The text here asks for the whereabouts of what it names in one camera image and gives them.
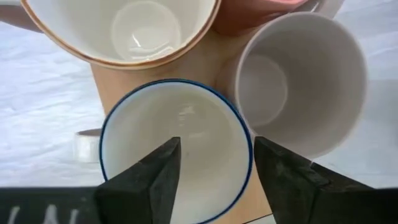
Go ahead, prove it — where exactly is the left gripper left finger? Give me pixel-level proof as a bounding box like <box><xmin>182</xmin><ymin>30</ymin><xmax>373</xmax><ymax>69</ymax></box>
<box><xmin>95</xmin><ymin>136</ymin><xmax>182</xmax><ymax>224</ymax></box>

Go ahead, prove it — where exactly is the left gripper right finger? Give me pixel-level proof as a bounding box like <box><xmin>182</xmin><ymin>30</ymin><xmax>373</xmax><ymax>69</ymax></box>
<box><xmin>253</xmin><ymin>136</ymin><xmax>331</xmax><ymax>224</ymax></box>

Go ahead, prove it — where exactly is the blue white floral mug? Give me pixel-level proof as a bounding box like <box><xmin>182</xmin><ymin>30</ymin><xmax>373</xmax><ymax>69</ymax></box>
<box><xmin>74</xmin><ymin>78</ymin><xmax>254</xmax><ymax>224</ymax></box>

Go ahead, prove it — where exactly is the grey mug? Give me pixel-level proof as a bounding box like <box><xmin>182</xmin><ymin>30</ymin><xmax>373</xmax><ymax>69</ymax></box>
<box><xmin>216</xmin><ymin>11</ymin><xmax>369</xmax><ymax>161</ymax></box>

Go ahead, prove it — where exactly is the pink mug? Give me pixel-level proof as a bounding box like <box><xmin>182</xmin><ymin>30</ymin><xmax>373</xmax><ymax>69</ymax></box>
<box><xmin>211</xmin><ymin>0</ymin><xmax>309</xmax><ymax>37</ymax></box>

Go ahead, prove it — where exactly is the cream white mug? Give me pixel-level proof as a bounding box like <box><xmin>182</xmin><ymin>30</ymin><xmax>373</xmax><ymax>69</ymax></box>
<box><xmin>19</xmin><ymin>0</ymin><xmax>223</xmax><ymax>71</ymax></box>

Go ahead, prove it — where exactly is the wooden rack black frame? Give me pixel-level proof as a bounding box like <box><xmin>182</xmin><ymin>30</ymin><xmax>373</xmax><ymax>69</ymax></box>
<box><xmin>89</xmin><ymin>27</ymin><xmax>275</xmax><ymax>224</ymax></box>

